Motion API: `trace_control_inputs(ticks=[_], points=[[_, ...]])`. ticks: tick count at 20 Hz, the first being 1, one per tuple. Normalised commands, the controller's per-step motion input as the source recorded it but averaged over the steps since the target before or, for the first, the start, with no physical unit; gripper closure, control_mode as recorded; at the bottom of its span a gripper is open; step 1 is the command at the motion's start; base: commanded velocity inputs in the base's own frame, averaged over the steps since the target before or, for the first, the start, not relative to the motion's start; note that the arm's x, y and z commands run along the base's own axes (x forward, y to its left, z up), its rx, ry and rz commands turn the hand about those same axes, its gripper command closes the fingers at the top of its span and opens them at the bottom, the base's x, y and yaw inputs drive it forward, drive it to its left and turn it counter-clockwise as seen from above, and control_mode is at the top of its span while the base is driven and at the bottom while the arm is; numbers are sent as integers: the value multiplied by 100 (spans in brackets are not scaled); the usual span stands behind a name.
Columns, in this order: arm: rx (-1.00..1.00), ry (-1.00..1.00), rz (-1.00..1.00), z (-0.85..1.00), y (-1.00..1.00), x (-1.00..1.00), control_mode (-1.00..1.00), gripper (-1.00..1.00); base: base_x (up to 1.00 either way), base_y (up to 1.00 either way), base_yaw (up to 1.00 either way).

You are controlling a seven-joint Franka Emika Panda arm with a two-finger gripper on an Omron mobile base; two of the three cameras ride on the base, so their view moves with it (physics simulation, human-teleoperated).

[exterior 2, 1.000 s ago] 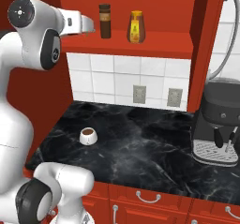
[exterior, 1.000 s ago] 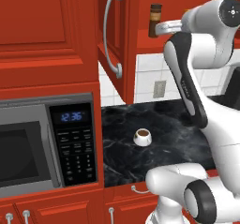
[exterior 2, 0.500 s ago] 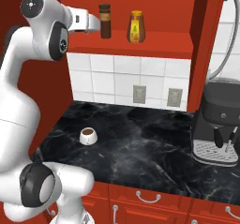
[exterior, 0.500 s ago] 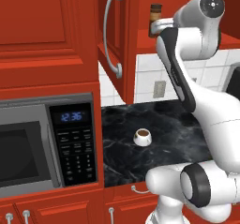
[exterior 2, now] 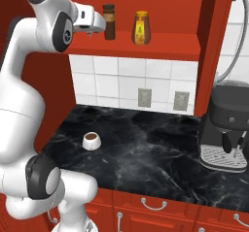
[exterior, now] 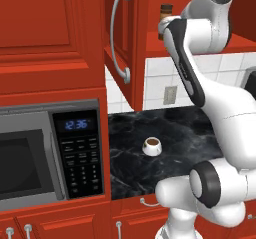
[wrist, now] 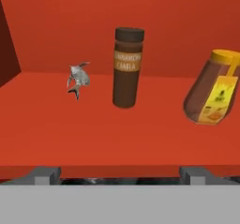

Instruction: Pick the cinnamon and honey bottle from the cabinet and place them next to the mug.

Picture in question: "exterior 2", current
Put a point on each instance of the white mug with coffee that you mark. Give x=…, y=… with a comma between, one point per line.
x=91, y=142

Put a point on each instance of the dark grey coffee machine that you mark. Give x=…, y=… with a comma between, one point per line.
x=227, y=119

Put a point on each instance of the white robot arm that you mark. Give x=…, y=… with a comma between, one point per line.
x=19, y=113

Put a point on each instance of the grey wall outlet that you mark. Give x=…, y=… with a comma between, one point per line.
x=181, y=101
x=144, y=97

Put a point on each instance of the brown cinnamon bottle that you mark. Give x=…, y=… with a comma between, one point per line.
x=109, y=22

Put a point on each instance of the amber honey bottle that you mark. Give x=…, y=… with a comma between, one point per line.
x=141, y=28

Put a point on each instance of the grey curved pipe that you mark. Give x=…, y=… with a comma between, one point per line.
x=240, y=32

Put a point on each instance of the red cupboard door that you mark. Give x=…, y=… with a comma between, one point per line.
x=102, y=210
x=155, y=223

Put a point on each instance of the red drawer front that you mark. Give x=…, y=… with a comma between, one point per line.
x=175, y=206
x=223, y=218

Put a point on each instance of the red open wall cabinet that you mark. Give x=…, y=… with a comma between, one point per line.
x=155, y=12

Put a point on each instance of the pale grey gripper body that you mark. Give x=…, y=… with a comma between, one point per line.
x=99, y=22

